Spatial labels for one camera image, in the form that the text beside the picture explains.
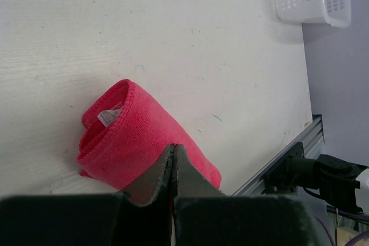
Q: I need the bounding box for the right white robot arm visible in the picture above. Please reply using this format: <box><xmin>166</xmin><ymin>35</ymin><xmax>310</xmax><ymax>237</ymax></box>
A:
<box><xmin>287</xmin><ymin>154</ymin><xmax>368</xmax><ymax>213</ymax></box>

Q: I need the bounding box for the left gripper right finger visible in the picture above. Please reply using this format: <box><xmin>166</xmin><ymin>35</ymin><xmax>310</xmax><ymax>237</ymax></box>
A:
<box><xmin>172</xmin><ymin>145</ymin><xmax>228</xmax><ymax>245</ymax></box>

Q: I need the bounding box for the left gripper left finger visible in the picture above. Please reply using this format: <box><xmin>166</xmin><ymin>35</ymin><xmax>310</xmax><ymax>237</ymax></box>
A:
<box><xmin>118</xmin><ymin>144</ymin><xmax>175</xmax><ymax>245</ymax></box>

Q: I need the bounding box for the aluminium mounting rail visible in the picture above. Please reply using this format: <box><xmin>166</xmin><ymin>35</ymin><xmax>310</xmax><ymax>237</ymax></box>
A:
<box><xmin>233</xmin><ymin>115</ymin><xmax>324</xmax><ymax>196</ymax></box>

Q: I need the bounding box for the red towel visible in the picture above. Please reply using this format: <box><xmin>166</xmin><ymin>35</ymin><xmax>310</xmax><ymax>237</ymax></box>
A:
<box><xmin>77</xmin><ymin>79</ymin><xmax>221</xmax><ymax>190</ymax></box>

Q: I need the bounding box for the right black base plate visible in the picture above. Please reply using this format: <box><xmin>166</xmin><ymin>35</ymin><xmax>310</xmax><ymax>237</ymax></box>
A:
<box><xmin>263</xmin><ymin>142</ymin><xmax>304</xmax><ymax>194</ymax></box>

